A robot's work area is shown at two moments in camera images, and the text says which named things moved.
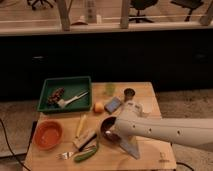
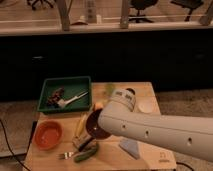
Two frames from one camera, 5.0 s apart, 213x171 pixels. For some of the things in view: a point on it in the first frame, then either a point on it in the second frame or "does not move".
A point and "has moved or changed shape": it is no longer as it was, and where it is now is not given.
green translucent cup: (110, 88) does not move
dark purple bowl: (105, 130) has moved or changed shape
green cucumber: (84, 155) does not move
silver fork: (65, 155) does not move
